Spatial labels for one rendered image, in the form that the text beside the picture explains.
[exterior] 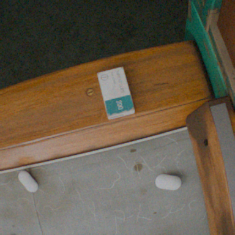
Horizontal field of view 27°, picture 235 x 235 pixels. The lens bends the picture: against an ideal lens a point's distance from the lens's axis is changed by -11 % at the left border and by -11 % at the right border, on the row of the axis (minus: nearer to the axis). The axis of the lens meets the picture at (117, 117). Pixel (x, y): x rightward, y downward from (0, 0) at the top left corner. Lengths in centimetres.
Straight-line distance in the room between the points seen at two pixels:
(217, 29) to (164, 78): 13
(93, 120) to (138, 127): 6
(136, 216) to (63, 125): 16
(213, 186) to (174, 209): 10
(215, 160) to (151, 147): 14
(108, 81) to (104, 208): 17
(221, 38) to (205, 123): 11
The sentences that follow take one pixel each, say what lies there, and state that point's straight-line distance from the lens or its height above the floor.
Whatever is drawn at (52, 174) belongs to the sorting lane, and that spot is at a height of 74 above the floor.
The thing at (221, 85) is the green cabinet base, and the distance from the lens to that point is 67.
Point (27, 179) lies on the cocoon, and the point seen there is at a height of 76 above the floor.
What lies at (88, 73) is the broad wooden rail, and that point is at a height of 76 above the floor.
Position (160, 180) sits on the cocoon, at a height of 76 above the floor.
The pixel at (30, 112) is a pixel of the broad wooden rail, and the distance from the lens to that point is 72.
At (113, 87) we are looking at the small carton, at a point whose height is 78.
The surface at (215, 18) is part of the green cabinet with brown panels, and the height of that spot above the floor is 90.
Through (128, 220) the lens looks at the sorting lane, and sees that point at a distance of 71.
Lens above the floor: 145
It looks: 75 degrees down
